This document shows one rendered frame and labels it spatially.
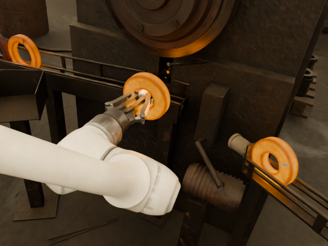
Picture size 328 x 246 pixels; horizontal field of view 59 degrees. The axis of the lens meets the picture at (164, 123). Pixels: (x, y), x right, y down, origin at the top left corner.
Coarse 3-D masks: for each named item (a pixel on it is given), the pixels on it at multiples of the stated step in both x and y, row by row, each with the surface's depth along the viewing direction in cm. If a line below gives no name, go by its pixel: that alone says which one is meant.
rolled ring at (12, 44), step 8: (16, 40) 135; (24, 40) 133; (8, 48) 141; (16, 48) 141; (32, 48) 134; (16, 56) 142; (32, 56) 136; (40, 56) 137; (32, 64) 138; (40, 64) 140
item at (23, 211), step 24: (0, 72) 118; (24, 72) 120; (0, 96) 124; (24, 96) 125; (0, 120) 110; (24, 120) 111; (24, 192) 156; (48, 192) 158; (24, 216) 144; (48, 216) 145
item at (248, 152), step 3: (249, 144) 93; (252, 144) 93; (246, 147) 93; (249, 147) 93; (252, 147) 94; (246, 150) 93; (249, 150) 94; (246, 153) 93; (249, 153) 94; (246, 156) 94; (249, 156) 95; (243, 162) 96; (243, 165) 96; (243, 168) 96; (246, 168) 98
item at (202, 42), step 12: (108, 0) 102; (228, 0) 85; (228, 12) 87; (120, 24) 105; (216, 24) 90; (132, 36) 105; (204, 36) 94; (216, 36) 92; (144, 48) 105; (156, 48) 103; (180, 48) 99; (192, 48) 97
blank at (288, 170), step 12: (264, 144) 89; (276, 144) 84; (288, 144) 85; (252, 156) 94; (264, 156) 91; (276, 156) 85; (288, 156) 82; (264, 168) 91; (288, 168) 82; (264, 180) 92; (288, 180) 83
